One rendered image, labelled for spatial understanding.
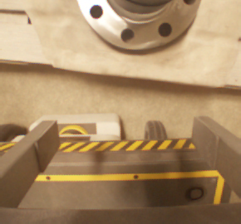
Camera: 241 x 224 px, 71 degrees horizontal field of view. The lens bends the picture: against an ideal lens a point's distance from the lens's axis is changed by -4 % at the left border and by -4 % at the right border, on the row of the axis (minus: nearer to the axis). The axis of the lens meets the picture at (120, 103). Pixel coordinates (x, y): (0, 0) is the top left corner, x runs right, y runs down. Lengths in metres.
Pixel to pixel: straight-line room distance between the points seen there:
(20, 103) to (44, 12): 0.36
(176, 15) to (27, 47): 0.36
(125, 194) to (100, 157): 0.09
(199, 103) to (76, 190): 0.49
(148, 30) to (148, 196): 0.33
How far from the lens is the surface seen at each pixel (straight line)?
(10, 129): 0.64
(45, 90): 0.65
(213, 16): 0.47
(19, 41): 0.50
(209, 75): 0.46
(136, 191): 0.36
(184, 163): 0.34
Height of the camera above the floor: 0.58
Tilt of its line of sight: 74 degrees down
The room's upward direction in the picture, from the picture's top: 180 degrees clockwise
